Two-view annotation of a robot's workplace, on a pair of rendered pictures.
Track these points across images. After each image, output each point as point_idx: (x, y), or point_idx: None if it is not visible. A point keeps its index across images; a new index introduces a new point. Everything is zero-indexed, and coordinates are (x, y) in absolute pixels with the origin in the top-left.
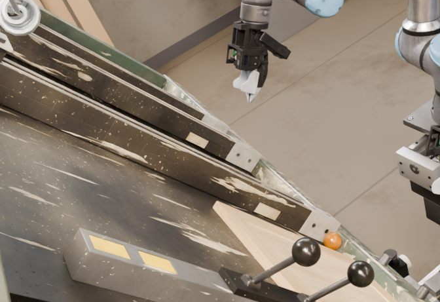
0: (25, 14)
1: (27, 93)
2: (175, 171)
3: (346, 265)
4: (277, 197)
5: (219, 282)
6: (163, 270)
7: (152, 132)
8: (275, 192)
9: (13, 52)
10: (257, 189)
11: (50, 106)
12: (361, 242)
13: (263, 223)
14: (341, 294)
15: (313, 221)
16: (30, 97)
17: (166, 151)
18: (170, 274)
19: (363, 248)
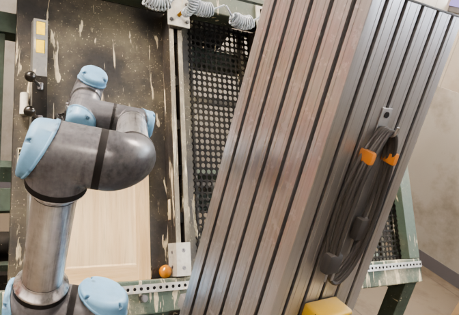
0: None
1: (166, 45)
2: (166, 133)
3: (132, 257)
4: (173, 208)
5: (38, 72)
6: (35, 45)
7: (179, 111)
8: (175, 203)
9: None
10: (173, 189)
11: (166, 57)
12: (174, 307)
13: (143, 185)
14: (81, 200)
15: (173, 249)
16: (165, 48)
17: (169, 119)
18: (33, 47)
19: (155, 287)
